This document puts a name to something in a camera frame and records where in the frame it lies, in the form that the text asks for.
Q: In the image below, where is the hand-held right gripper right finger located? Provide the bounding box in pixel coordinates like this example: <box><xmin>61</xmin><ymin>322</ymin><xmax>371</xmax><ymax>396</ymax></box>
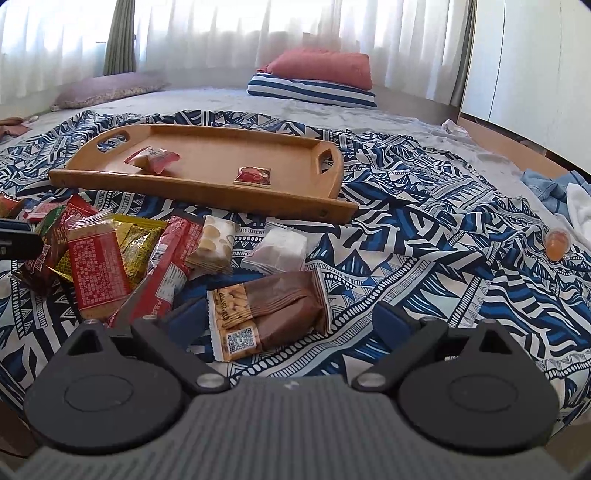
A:
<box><xmin>350</xmin><ymin>301</ymin><xmax>513</xmax><ymax>394</ymax></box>

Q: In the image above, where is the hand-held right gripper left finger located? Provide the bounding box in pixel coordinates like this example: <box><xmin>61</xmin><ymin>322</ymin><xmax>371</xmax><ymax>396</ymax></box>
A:
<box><xmin>69</xmin><ymin>296</ymin><xmax>228</xmax><ymax>394</ymax></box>

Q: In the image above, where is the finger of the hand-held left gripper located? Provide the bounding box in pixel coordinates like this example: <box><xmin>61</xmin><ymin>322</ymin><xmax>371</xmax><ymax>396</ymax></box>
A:
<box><xmin>0</xmin><ymin>219</ymin><xmax>43</xmax><ymax>260</ymax></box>

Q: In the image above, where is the dark red biscuit packet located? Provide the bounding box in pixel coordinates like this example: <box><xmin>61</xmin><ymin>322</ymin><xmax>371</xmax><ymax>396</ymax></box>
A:
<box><xmin>11</xmin><ymin>240</ymin><xmax>70</xmax><ymax>294</ymax></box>

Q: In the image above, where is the green snack packet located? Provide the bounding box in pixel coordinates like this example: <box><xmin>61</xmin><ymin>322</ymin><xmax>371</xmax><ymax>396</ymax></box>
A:
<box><xmin>32</xmin><ymin>205</ymin><xmax>68</xmax><ymax>245</ymax></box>

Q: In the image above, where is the long red snack packet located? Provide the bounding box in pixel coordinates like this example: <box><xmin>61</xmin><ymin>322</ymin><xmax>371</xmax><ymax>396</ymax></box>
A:
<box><xmin>107</xmin><ymin>213</ymin><xmax>206</xmax><ymax>328</ymax></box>

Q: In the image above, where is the red label cracker packet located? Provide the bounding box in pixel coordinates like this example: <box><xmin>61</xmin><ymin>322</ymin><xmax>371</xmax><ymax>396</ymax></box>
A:
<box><xmin>67</xmin><ymin>220</ymin><xmax>132</xmax><ymax>323</ymax></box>

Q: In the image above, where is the brown wafer packet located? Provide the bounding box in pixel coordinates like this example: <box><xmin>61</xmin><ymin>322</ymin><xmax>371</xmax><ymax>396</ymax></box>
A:
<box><xmin>207</xmin><ymin>269</ymin><xmax>331</xmax><ymax>363</ymax></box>

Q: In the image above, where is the white translucent snack packet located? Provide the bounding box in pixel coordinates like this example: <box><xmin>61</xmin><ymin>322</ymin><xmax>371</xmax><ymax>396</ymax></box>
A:
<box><xmin>241</xmin><ymin>220</ymin><xmax>308</xmax><ymax>277</ymax></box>

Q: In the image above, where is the small red snack packet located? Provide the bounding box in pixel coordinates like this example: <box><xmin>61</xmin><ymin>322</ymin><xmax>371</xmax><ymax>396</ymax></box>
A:
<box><xmin>233</xmin><ymin>166</ymin><xmax>273</xmax><ymax>186</ymax></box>

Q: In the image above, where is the white and red snack packet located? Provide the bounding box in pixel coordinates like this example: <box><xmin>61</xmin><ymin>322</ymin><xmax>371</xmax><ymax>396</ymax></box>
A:
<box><xmin>126</xmin><ymin>146</ymin><xmax>181</xmax><ymax>175</ymax></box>

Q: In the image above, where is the wooden tray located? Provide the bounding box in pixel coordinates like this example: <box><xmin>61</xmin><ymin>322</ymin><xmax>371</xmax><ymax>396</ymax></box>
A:
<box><xmin>48</xmin><ymin>124</ymin><xmax>360</xmax><ymax>225</ymax></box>

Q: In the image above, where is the cream cracker packet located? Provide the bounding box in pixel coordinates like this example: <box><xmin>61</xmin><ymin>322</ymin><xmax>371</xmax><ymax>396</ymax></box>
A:
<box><xmin>185</xmin><ymin>215</ymin><xmax>241</xmax><ymax>277</ymax></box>

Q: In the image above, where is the blue patterned blanket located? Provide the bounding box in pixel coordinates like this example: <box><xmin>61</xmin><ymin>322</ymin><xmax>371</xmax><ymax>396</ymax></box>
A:
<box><xmin>0</xmin><ymin>109</ymin><xmax>591</xmax><ymax>462</ymax></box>

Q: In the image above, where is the yellow snack packet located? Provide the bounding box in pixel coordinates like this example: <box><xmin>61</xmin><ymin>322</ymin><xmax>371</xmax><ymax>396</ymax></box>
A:
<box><xmin>53</xmin><ymin>215</ymin><xmax>168</xmax><ymax>291</ymax></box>

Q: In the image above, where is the brown cloth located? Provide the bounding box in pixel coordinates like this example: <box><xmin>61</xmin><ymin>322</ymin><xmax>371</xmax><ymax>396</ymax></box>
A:
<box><xmin>0</xmin><ymin>116</ymin><xmax>28</xmax><ymax>137</ymax></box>

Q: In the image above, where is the purple pillow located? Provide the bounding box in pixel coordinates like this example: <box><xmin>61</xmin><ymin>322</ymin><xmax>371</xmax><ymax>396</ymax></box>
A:
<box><xmin>52</xmin><ymin>71</ymin><xmax>171</xmax><ymax>110</ymax></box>

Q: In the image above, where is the orange jelly cup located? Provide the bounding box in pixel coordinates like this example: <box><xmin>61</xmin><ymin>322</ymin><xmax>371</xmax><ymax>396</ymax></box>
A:
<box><xmin>545</xmin><ymin>229</ymin><xmax>571</xmax><ymax>259</ymax></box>

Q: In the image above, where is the blue cloth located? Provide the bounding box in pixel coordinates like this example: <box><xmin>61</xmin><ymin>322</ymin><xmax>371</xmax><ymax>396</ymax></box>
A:
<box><xmin>521</xmin><ymin>168</ymin><xmax>587</xmax><ymax>215</ymax></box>

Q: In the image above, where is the grey bed sheet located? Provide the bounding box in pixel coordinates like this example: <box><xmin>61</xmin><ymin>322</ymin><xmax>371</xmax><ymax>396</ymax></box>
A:
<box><xmin>0</xmin><ymin>85</ymin><xmax>555</xmax><ymax>232</ymax></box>

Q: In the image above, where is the white cloth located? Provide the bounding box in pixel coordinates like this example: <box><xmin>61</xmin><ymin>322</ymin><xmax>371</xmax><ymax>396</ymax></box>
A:
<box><xmin>566</xmin><ymin>182</ymin><xmax>591</xmax><ymax>241</ymax></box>

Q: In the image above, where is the green curtain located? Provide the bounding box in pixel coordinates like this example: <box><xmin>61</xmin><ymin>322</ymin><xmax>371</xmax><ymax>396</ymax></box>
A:
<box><xmin>102</xmin><ymin>0</ymin><xmax>137</xmax><ymax>77</ymax></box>

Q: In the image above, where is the blue striped pillow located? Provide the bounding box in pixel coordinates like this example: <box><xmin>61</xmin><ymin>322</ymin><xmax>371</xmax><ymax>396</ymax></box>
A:
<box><xmin>247</xmin><ymin>74</ymin><xmax>377</xmax><ymax>109</ymax></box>

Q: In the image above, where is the red pillow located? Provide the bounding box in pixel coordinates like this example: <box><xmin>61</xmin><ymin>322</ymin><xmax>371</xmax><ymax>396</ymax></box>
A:
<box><xmin>265</xmin><ymin>47</ymin><xmax>374</xmax><ymax>90</ymax></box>

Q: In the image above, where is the grey curtain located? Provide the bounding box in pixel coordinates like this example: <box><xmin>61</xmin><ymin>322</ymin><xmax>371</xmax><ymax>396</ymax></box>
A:
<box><xmin>445</xmin><ymin>0</ymin><xmax>477</xmax><ymax>109</ymax></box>

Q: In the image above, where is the white wardrobe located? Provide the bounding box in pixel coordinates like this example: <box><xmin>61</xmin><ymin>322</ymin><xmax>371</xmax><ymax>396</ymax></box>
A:
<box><xmin>459</xmin><ymin>0</ymin><xmax>591</xmax><ymax>174</ymax></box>

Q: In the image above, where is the white sheer curtain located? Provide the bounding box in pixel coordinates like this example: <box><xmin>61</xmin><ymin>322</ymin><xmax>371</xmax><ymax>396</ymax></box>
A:
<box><xmin>0</xmin><ymin>0</ymin><xmax>467</xmax><ymax>100</ymax></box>

